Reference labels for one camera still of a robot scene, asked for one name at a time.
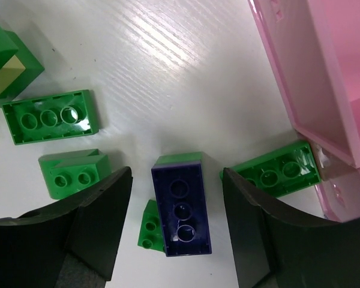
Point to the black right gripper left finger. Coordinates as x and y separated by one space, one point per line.
70 243

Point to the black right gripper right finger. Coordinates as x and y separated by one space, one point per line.
272 239

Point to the small green lego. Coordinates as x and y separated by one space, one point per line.
151 236

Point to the dark blue lego brick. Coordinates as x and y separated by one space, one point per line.
180 195

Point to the green lego brick with studs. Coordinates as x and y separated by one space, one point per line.
70 172

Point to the green lego brick upside down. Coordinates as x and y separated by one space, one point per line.
53 117

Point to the lime and green lego stack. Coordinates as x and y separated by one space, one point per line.
18 66

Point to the pink plastic container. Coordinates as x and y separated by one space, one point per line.
314 51

